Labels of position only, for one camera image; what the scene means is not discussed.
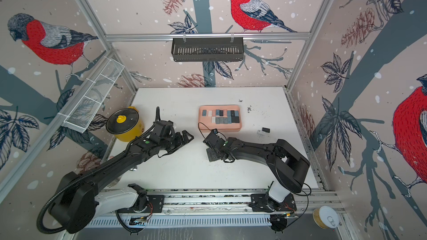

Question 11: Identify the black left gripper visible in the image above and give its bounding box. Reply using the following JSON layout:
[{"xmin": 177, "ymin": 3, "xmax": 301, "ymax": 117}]
[{"xmin": 159, "ymin": 129, "xmax": 195, "ymax": 153}]

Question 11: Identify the pink plastic storage tray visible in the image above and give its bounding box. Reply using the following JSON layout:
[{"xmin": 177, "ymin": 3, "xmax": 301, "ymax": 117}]
[{"xmin": 198, "ymin": 105, "xmax": 242, "ymax": 132}]

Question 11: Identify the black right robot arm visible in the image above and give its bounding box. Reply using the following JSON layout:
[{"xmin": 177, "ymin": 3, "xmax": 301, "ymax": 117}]
[{"xmin": 203, "ymin": 130, "xmax": 310, "ymax": 203}]

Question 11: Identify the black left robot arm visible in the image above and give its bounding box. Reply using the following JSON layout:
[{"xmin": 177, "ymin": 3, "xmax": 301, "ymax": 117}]
[{"xmin": 36, "ymin": 120, "xmax": 194, "ymax": 234}]

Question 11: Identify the yellow electric cooking pot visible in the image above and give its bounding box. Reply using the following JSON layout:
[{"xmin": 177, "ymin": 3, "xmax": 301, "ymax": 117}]
[{"xmin": 106, "ymin": 107, "xmax": 145, "ymax": 142}]

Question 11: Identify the yellow tape roll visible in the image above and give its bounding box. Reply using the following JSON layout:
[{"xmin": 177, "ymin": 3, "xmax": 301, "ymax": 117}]
[{"xmin": 312, "ymin": 206, "xmax": 340, "ymax": 229}]

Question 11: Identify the black hanging wire basket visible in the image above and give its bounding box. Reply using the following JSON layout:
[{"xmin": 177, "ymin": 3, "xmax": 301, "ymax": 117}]
[{"xmin": 171, "ymin": 37, "xmax": 244, "ymax": 62}]

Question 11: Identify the white wire mesh shelf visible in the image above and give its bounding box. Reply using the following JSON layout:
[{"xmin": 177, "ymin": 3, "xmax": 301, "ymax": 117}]
[{"xmin": 62, "ymin": 57, "xmax": 125, "ymax": 133}]

